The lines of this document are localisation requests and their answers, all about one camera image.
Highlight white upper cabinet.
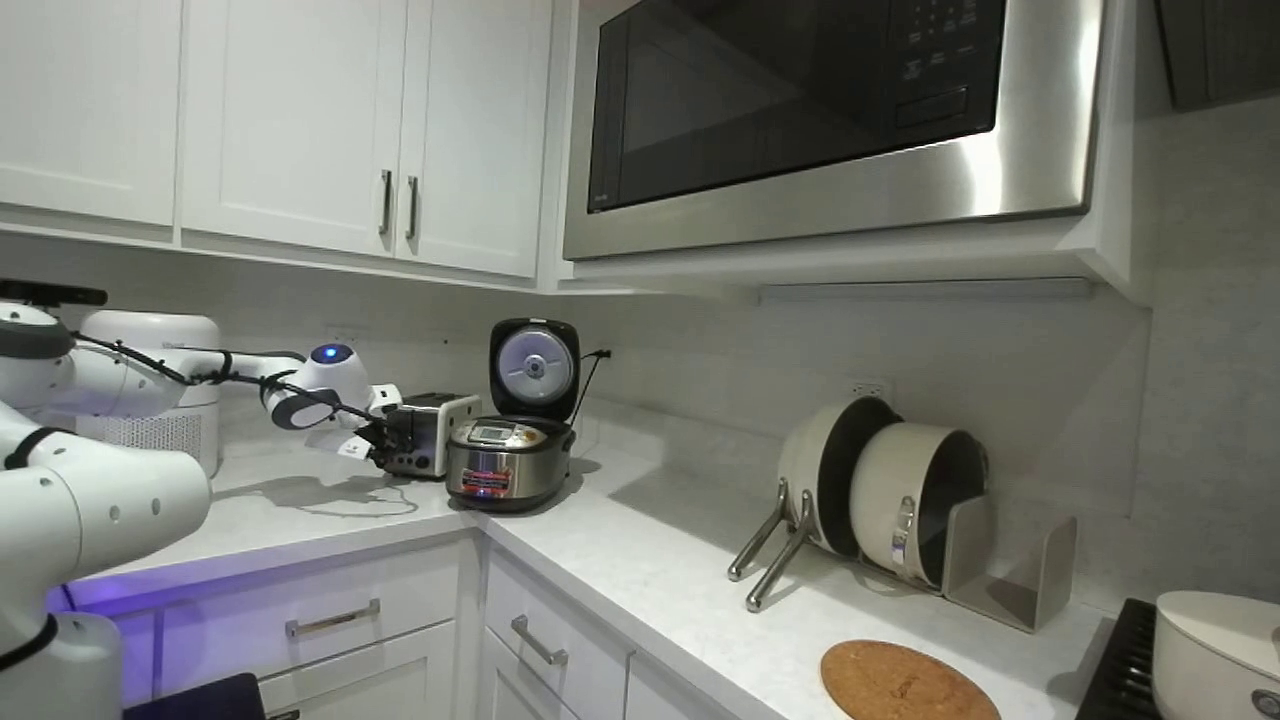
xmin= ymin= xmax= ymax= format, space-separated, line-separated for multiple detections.
xmin=0 ymin=0 xmax=555 ymax=281

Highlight stainless steel microwave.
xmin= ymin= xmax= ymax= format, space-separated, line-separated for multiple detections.
xmin=564 ymin=0 xmax=1108 ymax=258

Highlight white polka dot toaster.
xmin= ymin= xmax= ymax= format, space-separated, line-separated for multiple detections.
xmin=384 ymin=391 xmax=479 ymax=481

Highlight black power cable right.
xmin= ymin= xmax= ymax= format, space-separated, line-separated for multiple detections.
xmin=570 ymin=349 xmax=617 ymax=418

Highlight round cork trivet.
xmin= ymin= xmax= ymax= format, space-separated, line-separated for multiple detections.
xmin=819 ymin=641 xmax=999 ymax=720

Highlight white pot on stove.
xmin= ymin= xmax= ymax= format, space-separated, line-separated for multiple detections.
xmin=1151 ymin=590 xmax=1280 ymax=720

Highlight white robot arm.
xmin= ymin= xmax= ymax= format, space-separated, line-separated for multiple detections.
xmin=0 ymin=281 xmax=392 ymax=720

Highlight pan rack holder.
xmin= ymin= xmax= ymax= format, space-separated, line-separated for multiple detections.
xmin=939 ymin=494 xmax=1076 ymax=631

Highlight white lower cabinet drawers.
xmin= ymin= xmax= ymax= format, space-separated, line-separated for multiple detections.
xmin=65 ymin=540 xmax=723 ymax=720

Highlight steel rice cooker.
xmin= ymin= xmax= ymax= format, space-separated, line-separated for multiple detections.
xmin=443 ymin=317 xmax=578 ymax=511

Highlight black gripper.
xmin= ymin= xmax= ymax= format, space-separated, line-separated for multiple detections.
xmin=343 ymin=418 xmax=395 ymax=468

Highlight cream pan in rack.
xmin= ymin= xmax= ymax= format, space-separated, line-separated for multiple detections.
xmin=739 ymin=418 xmax=992 ymax=616
xmin=726 ymin=397 xmax=895 ymax=579

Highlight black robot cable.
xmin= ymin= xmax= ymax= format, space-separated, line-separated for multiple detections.
xmin=65 ymin=329 xmax=310 ymax=397

